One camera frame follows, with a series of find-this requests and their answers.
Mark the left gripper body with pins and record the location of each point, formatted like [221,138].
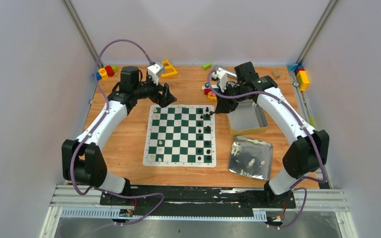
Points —
[161,93]

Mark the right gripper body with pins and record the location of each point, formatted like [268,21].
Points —
[230,103]

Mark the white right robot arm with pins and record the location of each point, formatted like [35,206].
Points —
[308,146]

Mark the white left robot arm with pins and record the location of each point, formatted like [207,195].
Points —
[82,159]

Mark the metal tin with black pieces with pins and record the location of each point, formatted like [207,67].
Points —
[247,119]

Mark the green white chess mat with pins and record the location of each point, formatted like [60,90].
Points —
[176,135]

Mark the toy block car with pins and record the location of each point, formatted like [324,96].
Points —
[209,93]

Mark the silver microphone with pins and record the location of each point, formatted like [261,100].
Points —
[230,73]

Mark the colourful cylinder block row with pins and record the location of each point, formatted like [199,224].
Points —
[106,72]

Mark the tan wooden block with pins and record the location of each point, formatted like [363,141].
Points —
[275,74]

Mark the metal tin lid tray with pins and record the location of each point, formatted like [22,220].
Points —
[251,158]

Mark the yellow red blue brick tower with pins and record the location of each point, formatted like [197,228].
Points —
[302,78]

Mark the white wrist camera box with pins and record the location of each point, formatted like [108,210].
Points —
[154,72]

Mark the yellow triangular frame block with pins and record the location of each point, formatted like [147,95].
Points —
[170,71]

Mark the white right camera box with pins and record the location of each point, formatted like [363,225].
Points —
[222,78]

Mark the green block near wall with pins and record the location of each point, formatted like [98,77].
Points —
[206,66]

